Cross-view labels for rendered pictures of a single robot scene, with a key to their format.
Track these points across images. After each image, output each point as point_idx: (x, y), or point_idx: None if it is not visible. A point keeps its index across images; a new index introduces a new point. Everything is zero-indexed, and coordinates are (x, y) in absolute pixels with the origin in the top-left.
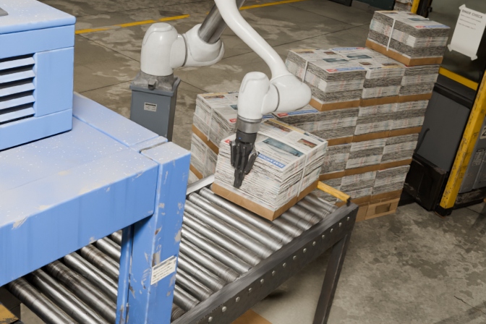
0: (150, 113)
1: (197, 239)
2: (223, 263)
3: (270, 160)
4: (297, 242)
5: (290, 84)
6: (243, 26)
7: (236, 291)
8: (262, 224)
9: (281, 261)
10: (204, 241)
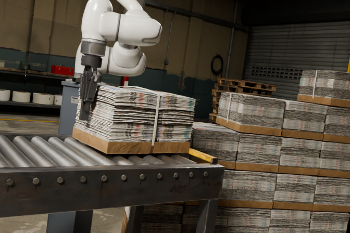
0: (75, 105)
1: (9, 150)
2: (13, 167)
3: (111, 88)
4: (116, 167)
5: (135, 14)
6: None
7: None
8: (96, 156)
9: (76, 170)
10: (13, 150)
